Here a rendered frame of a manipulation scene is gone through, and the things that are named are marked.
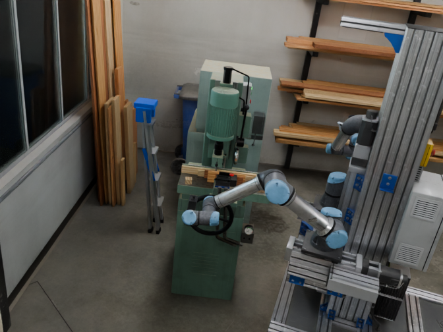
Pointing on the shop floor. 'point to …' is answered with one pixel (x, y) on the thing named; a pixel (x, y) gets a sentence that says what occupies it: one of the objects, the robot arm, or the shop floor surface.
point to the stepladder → (145, 112)
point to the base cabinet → (204, 261)
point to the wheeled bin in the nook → (191, 97)
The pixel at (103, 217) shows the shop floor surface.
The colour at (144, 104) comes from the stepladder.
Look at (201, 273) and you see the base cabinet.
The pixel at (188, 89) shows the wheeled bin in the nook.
